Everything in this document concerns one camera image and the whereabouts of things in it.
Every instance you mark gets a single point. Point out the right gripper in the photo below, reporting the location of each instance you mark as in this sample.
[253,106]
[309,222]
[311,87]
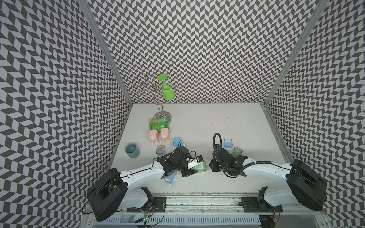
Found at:
[213,167]

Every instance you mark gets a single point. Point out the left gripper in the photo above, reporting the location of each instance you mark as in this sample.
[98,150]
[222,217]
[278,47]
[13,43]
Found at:
[188,172]

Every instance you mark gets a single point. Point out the grey transparent tray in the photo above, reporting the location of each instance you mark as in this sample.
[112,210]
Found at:
[237,152]
[160,150]

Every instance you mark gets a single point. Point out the mint green pencil sharpener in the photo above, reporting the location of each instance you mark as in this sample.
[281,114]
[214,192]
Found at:
[201,167]

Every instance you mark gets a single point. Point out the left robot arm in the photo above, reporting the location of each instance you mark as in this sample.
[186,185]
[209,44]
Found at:
[127,190]

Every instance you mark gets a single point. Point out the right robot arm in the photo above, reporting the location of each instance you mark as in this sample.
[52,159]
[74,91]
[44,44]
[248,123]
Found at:
[299,184]

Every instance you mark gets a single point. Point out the light blue pencil sharpener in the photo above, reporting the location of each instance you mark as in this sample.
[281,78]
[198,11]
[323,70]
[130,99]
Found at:
[169,179]

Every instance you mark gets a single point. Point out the blue transparent tray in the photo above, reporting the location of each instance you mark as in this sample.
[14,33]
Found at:
[228,143]

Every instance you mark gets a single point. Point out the green snack packet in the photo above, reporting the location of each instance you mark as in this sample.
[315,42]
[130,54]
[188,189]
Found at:
[158,123]

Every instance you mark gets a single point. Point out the teal ceramic cup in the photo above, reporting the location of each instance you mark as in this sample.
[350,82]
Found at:
[132,150]

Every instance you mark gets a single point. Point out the green plastic cup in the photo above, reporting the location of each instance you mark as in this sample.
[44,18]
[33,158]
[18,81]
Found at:
[167,91]

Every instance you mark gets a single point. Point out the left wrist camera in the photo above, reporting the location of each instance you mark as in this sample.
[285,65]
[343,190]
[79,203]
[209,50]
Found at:
[194,162]

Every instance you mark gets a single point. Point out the aluminium front rail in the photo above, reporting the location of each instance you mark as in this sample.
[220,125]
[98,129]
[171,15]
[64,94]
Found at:
[214,203]

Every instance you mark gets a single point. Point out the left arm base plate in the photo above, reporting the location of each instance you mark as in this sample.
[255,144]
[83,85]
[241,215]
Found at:
[158,204]

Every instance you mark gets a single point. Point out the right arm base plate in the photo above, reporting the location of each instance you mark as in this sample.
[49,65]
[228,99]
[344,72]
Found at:
[252,204]

